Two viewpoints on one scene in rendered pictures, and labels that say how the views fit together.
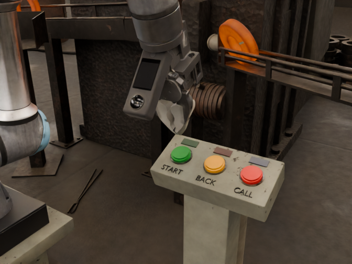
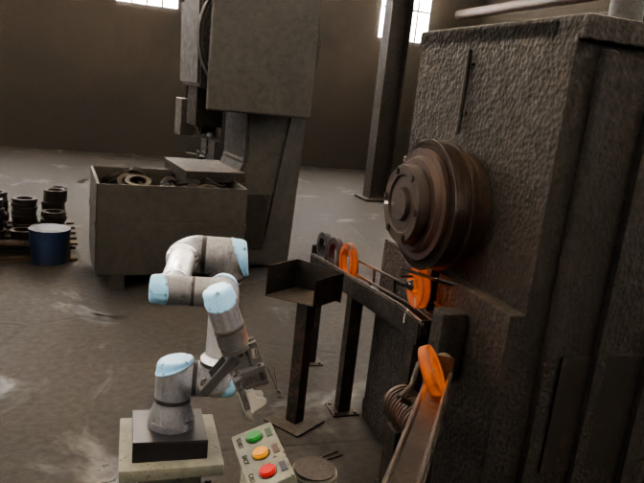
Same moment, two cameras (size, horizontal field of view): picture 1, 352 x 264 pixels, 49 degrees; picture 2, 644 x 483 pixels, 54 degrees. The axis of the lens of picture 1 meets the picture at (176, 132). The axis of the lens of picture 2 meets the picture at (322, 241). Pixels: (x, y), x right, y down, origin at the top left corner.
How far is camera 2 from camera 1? 120 cm
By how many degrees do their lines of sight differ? 39
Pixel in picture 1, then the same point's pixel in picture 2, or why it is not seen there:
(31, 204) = (199, 435)
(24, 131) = not seen: hidden behind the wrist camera
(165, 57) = (228, 360)
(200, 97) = (402, 412)
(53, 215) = (215, 454)
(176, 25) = (232, 344)
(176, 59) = (245, 364)
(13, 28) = not seen: hidden behind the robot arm
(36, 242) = (184, 466)
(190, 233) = not seen: outside the picture
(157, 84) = (216, 375)
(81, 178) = (316, 452)
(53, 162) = (308, 425)
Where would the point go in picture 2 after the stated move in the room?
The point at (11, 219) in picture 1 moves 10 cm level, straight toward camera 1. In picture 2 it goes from (178, 438) to (163, 454)
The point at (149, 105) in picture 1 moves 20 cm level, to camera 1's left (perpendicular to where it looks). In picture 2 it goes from (205, 385) to (156, 357)
